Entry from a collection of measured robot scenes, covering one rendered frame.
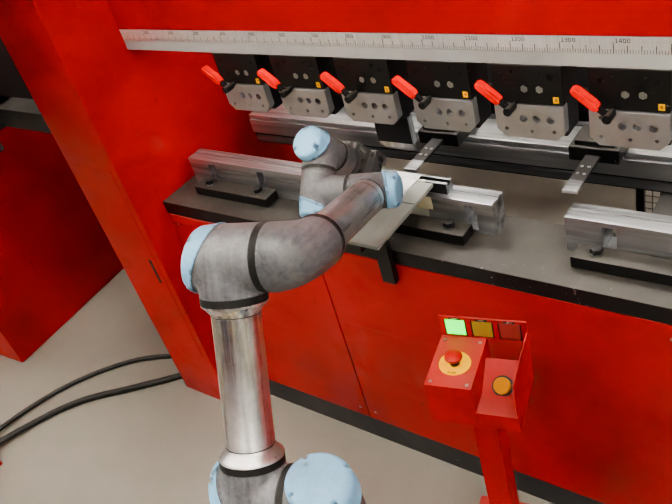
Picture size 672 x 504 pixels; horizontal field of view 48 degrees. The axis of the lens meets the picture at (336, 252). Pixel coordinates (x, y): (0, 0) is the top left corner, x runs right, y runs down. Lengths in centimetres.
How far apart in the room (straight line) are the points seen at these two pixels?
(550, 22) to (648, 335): 68
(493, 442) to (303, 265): 84
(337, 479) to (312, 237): 40
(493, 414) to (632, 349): 34
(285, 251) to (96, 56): 124
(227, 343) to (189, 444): 164
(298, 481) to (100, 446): 184
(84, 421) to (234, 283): 205
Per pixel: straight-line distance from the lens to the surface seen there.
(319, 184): 157
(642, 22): 146
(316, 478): 130
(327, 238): 121
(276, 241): 118
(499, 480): 198
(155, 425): 302
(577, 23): 150
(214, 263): 122
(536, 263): 178
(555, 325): 181
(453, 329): 175
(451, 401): 170
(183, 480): 279
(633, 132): 156
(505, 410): 170
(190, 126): 251
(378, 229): 176
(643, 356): 178
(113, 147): 233
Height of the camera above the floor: 201
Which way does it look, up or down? 35 degrees down
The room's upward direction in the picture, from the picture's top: 18 degrees counter-clockwise
